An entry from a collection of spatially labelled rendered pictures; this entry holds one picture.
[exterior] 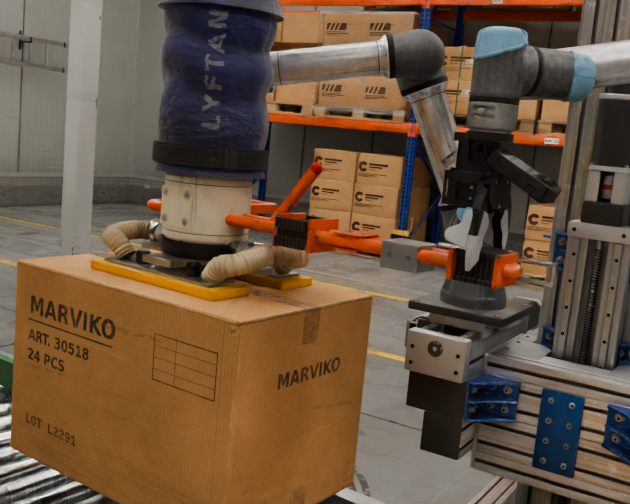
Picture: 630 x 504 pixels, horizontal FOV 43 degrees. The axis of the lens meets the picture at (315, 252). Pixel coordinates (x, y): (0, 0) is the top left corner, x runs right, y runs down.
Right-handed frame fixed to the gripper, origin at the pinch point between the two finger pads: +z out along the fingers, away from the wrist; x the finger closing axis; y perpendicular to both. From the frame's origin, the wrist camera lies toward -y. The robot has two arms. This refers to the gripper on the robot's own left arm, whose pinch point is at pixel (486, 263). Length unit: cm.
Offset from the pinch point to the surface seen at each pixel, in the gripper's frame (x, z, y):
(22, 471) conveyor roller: 8, 68, 107
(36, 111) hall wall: -561, -11, 962
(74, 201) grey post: -151, 31, 308
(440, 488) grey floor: -172, 122, 85
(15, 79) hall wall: -524, -52, 958
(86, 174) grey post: -158, 16, 308
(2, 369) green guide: -17, 61, 158
